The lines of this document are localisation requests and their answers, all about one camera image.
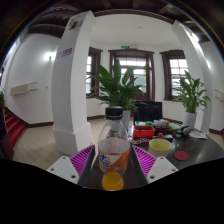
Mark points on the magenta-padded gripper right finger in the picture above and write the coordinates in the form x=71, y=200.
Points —
x=161, y=168

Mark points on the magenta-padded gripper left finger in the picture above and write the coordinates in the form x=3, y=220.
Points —
x=63, y=168

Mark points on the orange drink plastic bottle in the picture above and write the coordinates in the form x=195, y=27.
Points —
x=113, y=156

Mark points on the pale yellow cup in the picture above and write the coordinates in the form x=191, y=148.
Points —
x=159, y=148

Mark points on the flat round red coaster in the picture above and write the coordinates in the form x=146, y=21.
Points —
x=181, y=155

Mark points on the red plastic box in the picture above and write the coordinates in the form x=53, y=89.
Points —
x=143, y=132

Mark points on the dark grey round device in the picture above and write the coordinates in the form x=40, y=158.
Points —
x=185, y=131

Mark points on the pack of white jars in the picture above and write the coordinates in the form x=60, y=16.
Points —
x=161, y=123

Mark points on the printed paper magazine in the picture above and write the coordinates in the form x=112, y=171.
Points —
x=199, y=134

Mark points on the black chair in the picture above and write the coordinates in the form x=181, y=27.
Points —
x=148, y=111

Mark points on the red carpeted staircase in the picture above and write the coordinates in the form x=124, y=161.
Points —
x=15, y=128

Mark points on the large potted green plant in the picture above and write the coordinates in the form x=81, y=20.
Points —
x=116, y=90
x=190, y=96

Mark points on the green exit sign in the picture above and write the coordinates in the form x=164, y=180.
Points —
x=125, y=47

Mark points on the white wall-mounted unit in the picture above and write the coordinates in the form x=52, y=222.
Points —
x=21, y=89
x=220, y=95

